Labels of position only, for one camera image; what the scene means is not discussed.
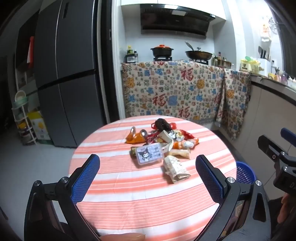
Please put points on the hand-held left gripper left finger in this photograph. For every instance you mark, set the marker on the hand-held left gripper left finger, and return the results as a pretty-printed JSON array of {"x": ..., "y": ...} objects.
[{"x": 85, "y": 178}]

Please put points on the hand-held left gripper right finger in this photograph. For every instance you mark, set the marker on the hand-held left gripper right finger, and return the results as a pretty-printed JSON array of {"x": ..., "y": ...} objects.
[{"x": 210, "y": 180}]

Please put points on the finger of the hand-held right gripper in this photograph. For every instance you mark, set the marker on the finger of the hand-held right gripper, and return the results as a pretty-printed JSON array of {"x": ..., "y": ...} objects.
[
  {"x": 288, "y": 135},
  {"x": 268, "y": 146}
]

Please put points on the blue plastic basket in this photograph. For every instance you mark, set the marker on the blue plastic basket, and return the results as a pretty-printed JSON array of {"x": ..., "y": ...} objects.
[{"x": 245, "y": 172}]

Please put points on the beige paper carton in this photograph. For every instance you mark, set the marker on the beige paper carton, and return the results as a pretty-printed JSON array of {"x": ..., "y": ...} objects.
[{"x": 174, "y": 169}]

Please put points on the beige snack wrapper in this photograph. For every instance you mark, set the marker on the beige snack wrapper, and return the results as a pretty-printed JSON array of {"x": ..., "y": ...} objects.
[{"x": 179, "y": 153}]

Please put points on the orange white snack wrapper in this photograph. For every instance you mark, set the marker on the orange white snack wrapper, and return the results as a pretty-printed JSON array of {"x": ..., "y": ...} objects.
[{"x": 185, "y": 144}]

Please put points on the small dark red wrapper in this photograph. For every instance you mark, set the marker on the small dark red wrapper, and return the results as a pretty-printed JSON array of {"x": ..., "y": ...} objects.
[{"x": 187, "y": 134}]

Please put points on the gold candy wrapper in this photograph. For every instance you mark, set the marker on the gold candy wrapper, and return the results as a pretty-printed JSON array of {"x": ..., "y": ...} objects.
[{"x": 133, "y": 151}]

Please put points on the yellow silver snack wrapper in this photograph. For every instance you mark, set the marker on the yellow silver snack wrapper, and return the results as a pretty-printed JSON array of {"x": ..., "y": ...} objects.
[{"x": 177, "y": 135}]

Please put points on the purple cartoon tissue packet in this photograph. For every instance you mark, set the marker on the purple cartoon tissue packet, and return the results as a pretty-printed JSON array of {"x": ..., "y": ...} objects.
[{"x": 148, "y": 154}]

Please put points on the black mesh ball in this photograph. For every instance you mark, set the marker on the black mesh ball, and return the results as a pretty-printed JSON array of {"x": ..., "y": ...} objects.
[{"x": 163, "y": 124}]

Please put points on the person's right hand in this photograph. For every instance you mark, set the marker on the person's right hand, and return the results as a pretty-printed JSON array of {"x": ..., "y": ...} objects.
[{"x": 288, "y": 206}]

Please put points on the person's left hand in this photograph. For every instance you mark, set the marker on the person's left hand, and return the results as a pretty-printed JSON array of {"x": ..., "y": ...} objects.
[{"x": 124, "y": 237}]

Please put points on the white kitchen cabinet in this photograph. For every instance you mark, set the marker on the white kitchen cabinet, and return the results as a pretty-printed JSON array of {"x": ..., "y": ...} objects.
[{"x": 270, "y": 111}]

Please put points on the narrow printed cloth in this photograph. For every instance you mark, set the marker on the narrow printed cloth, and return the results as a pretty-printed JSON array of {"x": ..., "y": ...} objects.
[{"x": 235, "y": 104}]

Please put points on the pink striped tablecloth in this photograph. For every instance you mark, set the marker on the pink striped tablecloth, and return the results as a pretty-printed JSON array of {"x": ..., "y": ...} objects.
[{"x": 138, "y": 197}]

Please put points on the pink small bottle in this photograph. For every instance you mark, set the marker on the pink small bottle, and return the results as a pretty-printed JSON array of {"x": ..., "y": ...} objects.
[{"x": 284, "y": 77}]

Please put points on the yellow cardboard box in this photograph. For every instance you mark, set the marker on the yellow cardboard box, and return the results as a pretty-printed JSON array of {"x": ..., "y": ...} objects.
[{"x": 39, "y": 127}]

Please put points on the white knife holder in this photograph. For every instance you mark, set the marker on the white knife holder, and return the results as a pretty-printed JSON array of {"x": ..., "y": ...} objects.
[{"x": 263, "y": 66}]

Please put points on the yellow green container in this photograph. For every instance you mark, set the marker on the yellow green container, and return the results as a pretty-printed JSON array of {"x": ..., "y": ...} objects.
[{"x": 248, "y": 64}]

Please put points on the white tiered storage rack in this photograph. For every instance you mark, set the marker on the white tiered storage rack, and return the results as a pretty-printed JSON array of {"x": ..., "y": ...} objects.
[{"x": 23, "y": 120}]

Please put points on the steel pot with lid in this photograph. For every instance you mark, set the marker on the steel pot with lid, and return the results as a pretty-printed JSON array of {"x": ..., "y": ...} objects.
[{"x": 223, "y": 63}]

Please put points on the large printed cloth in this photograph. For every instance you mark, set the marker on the large printed cloth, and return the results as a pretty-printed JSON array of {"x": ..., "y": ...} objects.
[{"x": 161, "y": 92}]

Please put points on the white bowl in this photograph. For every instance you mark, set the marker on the white bowl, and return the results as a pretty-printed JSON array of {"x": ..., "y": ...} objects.
[{"x": 20, "y": 95}]

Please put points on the black wok with lid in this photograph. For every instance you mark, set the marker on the black wok with lid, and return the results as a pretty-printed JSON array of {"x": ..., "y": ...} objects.
[{"x": 198, "y": 55}]

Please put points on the black seasoning rack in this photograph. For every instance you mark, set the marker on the black seasoning rack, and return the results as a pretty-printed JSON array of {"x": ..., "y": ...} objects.
[{"x": 131, "y": 58}]

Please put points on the black gas stove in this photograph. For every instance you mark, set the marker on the black gas stove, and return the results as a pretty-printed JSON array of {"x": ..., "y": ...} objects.
[{"x": 161, "y": 58}]

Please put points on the grey refrigerator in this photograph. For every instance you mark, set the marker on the grey refrigerator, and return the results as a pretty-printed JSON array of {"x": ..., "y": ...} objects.
[{"x": 69, "y": 46}]

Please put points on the green-capped bottle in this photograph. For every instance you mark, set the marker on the green-capped bottle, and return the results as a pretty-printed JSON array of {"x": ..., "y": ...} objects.
[{"x": 129, "y": 49}]

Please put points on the red hanging cloth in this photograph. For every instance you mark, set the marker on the red hanging cloth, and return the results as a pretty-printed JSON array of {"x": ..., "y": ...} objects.
[{"x": 30, "y": 52}]

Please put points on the black clay pot orange lid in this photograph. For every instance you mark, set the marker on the black clay pot orange lid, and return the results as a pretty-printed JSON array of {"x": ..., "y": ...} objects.
[{"x": 161, "y": 51}]

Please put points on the black range hood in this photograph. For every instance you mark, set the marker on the black range hood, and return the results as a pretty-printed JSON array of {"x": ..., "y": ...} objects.
[{"x": 173, "y": 20}]

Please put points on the yellow white wall hanging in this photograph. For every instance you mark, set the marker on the yellow white wall hanging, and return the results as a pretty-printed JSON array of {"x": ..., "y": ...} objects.
[{"x": 266, "y": 31}]

